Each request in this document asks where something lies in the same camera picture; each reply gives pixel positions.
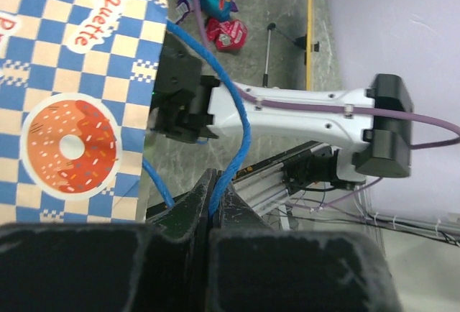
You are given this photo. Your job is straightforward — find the purple snack packet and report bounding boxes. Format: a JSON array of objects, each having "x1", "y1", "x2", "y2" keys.
[{"x1": 174, "y1": 0, "x2": 194, "y2": 24}]

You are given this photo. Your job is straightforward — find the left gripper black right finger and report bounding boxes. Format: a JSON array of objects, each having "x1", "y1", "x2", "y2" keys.
[{"x1": 208, "y1": 187, "x2": 403, "y2": 311}]

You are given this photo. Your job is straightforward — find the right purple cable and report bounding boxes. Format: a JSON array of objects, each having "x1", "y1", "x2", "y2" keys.
[{"x1": 185, "y1": 0, "x2": 460, "y2": 216}]

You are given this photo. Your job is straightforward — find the aluminium frame rail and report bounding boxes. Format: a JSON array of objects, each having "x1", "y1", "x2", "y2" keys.
[{"x1": 147, "y1": 141, "x2": 331, "y2": 239}]

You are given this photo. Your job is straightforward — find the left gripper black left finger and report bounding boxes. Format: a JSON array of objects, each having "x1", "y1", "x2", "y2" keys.
[{"x1": 1, "y1": 169, "x2": 216, "y2": 311}]

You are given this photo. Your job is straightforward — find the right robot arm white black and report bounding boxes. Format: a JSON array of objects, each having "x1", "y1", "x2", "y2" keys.
[{"x1": 152, "y1": 34, "x2": 413, "y2": 183}]

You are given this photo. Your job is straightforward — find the loose cables under table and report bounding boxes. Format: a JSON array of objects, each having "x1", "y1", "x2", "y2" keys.
[{"x1": 265, "y1": 175, "x2": 460, "y2": 248}]

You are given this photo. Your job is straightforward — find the small red snack packet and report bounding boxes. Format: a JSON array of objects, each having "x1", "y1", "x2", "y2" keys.
[{"x1": 205, "y1": 17, "x2": 248, "y2": 52}]

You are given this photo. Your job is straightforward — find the checkered paper bag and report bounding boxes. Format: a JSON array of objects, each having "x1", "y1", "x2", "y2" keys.
[{"x1": 1, "y1": 0, "x2": 168, "y2": 224}]

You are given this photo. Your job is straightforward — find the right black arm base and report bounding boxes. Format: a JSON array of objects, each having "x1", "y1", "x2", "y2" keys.
[{"x1": 282, "y1": 147, "x2": 357, "y2": 195}]

